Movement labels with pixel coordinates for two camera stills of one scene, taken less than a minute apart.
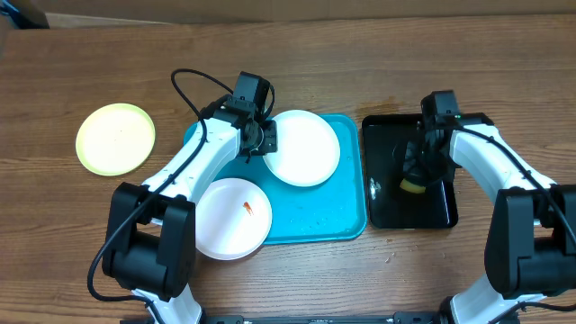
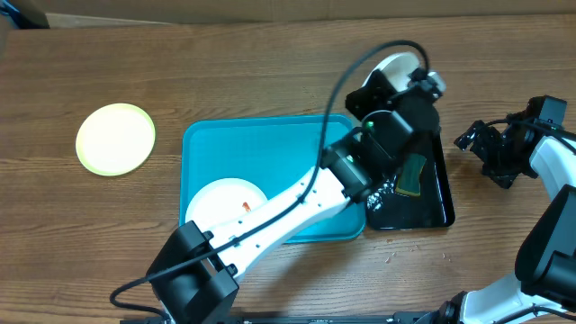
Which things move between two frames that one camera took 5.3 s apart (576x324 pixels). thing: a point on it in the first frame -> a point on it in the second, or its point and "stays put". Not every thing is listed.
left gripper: x=271 y=129 -> x=373 y=93
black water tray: x=389 y=207 stays put
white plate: x=308 y=149 -> x=397 y=67
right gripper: x=418 y=171 -> x=492 y=139
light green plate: x=115 y=139 stays put
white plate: x=233 y=219 stays put
